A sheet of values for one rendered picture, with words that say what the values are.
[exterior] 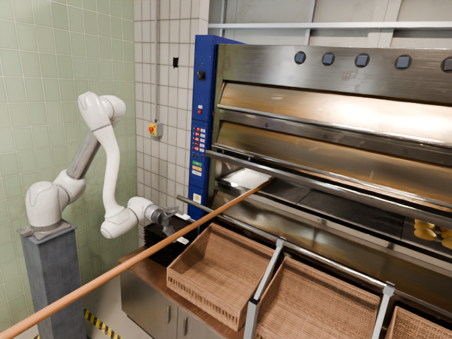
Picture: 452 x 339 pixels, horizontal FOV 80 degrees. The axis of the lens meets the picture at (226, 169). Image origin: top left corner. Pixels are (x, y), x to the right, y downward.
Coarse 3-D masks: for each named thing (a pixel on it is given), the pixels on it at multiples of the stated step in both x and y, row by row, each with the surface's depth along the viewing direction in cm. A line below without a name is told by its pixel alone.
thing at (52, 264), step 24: (24, 240) 152; (48, 240) 148; (72, 240) 161; (48, 264) 152; (72, 264) 165; (48, 288) 155; (72, 288) 169; (72, 312) 173; (48, 336) 170; (72, 336) 178
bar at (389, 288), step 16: (208, 208) 159; (240, 224) 147; (272, 240) 137; (272, 256) 134; (320, 256) 125; (352, 272) 117; (384, 288) 110; (256, 304) 123; (384, 304) 109; (256, 320) 130
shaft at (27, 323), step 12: (252, 192) 181; (228, 204) 159; (204, 216) 144; (192, 228) 134; (168, 240) 122; (144, 252) 112; (120, 264) 104; (132, 264) 106; (108, 276) 98; (84, 288) 92; (60, 300) 86; (72, 300) 88; (48, 312) 83; (24, 324) 78; (0, 336) 74; (12, 336) 76
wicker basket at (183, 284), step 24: (216, 240) 204; (240, 240) 193; (192, 264) 197; (216, 264) 201; (240, 264) 193; (264, 264) 183; (192, 288) 164; (216, 288) 179; (240, 288) 181; (264, 288) 174; (216, 312) 157; (240, 312) 146
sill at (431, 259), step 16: (240, 192) 189; (256, 192) 186; (288, 208) 170; (304, 208) 169; (336, 224) 155; (352, 224) 155; (368, 240) 147; (384, 240) 142; (416, 256) 135; (432, 256) 131
